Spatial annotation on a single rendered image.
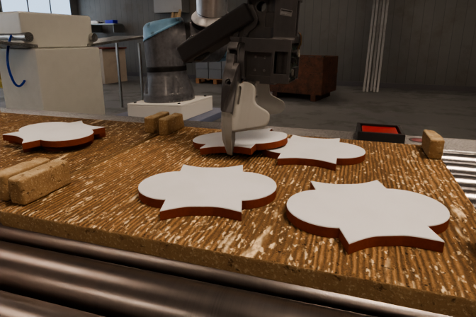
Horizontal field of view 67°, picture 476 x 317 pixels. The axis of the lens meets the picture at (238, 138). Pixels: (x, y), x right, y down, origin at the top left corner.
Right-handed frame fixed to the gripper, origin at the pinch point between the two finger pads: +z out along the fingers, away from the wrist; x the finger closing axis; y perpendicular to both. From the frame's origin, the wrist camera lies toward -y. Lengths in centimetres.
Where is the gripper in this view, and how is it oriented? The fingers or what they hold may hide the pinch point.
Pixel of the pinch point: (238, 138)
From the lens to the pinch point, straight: 51.1
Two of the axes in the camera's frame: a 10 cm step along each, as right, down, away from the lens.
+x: 3.1, -2.4, 9.2
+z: -0.4, 9.6, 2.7
